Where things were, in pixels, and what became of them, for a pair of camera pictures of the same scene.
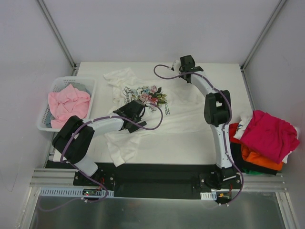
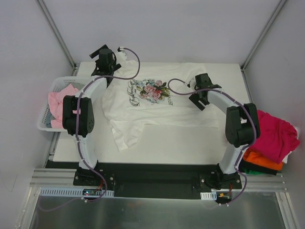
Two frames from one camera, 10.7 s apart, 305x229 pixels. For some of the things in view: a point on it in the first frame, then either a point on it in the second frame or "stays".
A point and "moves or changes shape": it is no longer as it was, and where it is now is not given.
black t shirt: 236,148 stays
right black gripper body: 188,70 -> 198,99
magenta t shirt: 272,137 stays
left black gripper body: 138,118 -> 105,69
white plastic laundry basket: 57,83 stays
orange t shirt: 255,158 stays
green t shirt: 250,172 stays
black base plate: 155,181 stays
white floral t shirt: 169,109 moves or changes shape
